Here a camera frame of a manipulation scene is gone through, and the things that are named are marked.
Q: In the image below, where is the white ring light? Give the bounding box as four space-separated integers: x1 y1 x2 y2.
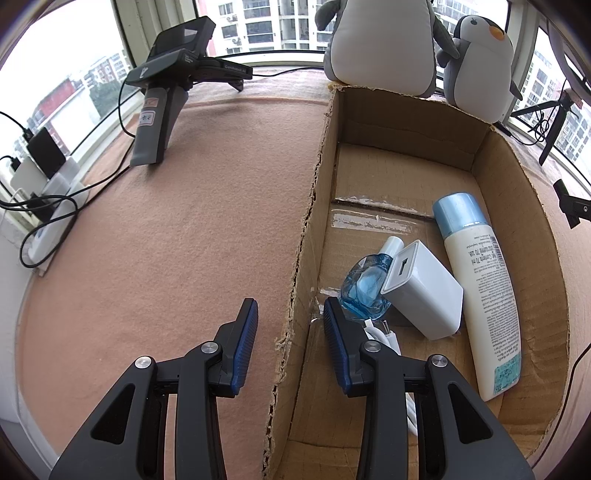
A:
547 21 590 105

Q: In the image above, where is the black tripod stand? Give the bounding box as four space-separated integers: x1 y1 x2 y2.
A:
510 88 580 165

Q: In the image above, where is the white power strip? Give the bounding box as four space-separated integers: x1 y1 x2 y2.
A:
10 156 89 269

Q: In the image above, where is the small blue glass bottle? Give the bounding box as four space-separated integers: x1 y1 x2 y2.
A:
339 236 404 321

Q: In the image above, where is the white usb cable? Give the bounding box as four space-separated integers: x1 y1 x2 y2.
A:
308 313 419 437

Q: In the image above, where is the cardboard box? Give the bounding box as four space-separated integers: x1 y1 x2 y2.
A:
262 87 590 479

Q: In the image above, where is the small plush penguin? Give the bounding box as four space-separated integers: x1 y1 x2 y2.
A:
436 15 522 124

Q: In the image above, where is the large plush penguin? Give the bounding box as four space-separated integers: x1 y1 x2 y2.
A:
315 0 460 98

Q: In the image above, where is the white usb wall charger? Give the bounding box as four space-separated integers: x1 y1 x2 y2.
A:
381 240 464 341

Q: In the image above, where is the pink table blanket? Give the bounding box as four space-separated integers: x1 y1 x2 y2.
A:
17 94 327 479

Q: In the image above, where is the checkered beige cloth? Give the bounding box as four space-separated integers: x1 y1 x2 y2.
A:
188 66 332 104

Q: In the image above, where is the white lotion bottle blue cap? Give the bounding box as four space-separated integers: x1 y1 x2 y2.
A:
433 192 522 401

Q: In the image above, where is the black handheld gripper on stand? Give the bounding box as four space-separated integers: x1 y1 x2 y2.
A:
125 16 253 167

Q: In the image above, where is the black power adapter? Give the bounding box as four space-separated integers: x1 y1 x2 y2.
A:
27 127 66 180

